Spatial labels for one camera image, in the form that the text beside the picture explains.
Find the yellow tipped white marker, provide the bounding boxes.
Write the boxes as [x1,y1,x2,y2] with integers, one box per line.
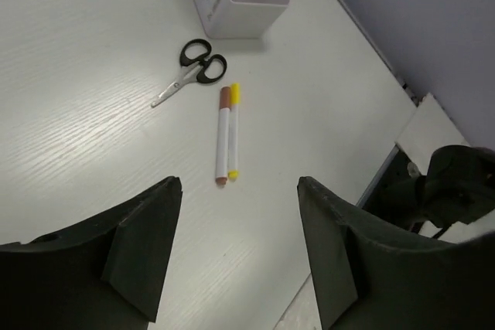
[227,83,241,181]

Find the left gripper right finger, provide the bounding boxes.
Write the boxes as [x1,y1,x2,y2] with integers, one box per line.
[297,177,494,329]

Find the black handled scissors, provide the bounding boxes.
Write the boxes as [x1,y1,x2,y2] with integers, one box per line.
[150,39,227,108]

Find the brown tipped white marker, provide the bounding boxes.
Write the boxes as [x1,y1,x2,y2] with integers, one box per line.
[215,87,231,187]

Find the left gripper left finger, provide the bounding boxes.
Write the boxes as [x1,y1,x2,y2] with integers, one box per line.
[1,176,183,329]

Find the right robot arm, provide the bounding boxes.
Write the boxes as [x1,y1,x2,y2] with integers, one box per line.
[357,145,494,239]

